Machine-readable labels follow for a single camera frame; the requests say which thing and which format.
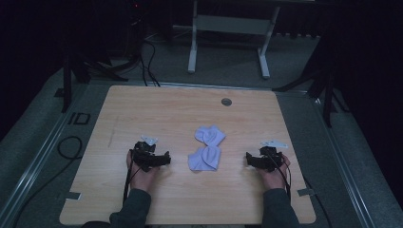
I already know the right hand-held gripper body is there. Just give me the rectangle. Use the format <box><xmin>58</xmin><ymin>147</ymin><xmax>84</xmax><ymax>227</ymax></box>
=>
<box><xmin>258</xmin><ymin>139</ymin><xmax>289</xmax><ymax>173</ymax></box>

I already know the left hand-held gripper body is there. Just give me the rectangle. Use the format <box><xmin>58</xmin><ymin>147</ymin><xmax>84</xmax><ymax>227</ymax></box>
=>
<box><xmin>130</xmin><ymin>135</ymin><xmax>160</xmax><ymax>173</ymax></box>

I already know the white cloth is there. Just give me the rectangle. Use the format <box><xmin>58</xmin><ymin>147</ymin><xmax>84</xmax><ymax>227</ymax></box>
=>
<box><xmin>187</xmin><ymin>124</ymin><xmax>227</xmax><ymax>172</ymax></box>

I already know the person's right hand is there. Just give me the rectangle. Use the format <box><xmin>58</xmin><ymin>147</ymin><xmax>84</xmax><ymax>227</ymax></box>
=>
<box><xmin>258</xmin><ymin>154</ymin><xmax>292</xmax><ymax>192</ymax></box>

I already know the person's left hand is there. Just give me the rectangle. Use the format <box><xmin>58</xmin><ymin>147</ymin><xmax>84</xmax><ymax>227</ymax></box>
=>
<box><xmin>125</xmin><ymin>149</ymin><xmax>162</xmax><ymax>194</ymax></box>

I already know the black tape floor marking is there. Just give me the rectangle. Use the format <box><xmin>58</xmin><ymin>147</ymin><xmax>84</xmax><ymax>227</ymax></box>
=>
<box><xmin>67</xmin><ymin>112</ymin><xmax>91</xmax><ymax>125</ymax></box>

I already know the black tripod stand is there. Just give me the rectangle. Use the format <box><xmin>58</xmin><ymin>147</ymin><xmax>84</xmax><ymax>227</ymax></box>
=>
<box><xmin>61</xmin><ymin>50</ymin><xmax>129</xmax><ymax>114</ymax></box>
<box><xmin>272</xmin><ymin>28</ymin><xmax>351</xmax><ymax>128</ymax></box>

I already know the left hand-held gripper cable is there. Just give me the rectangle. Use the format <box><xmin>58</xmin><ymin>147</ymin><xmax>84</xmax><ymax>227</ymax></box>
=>
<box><xmin>122</xmin><ymin>151</ymin><xmax>143</xmax><ymax>204</ymax></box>

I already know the metal floor rail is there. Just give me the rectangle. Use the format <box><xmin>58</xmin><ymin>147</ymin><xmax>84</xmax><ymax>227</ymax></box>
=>
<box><xmin>0</xmin><ymin>83</ymin><xmax>90</xmax><ymax>228</ymax></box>
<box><xmin>311</xmin><ymin>93</ymin><xmax>376</xmax><ymax>228</ymax></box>

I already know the black floor cable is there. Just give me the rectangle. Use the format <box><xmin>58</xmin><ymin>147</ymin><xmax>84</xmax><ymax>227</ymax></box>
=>
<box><xmin>12</xmin><ymin>135</ymin><xmax>84</xmax><ymax>228</ymax></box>
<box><xmin>138</xmin><ymin>37</ymin><xmax>162</xmax><ymax>87</ymax></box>

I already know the white metal table frame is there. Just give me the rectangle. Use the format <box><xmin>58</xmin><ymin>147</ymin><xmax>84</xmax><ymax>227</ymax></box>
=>
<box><xmin>187</xmin><ymin>0</ymin><xmax>281</xmax><ymax>80</ymax></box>

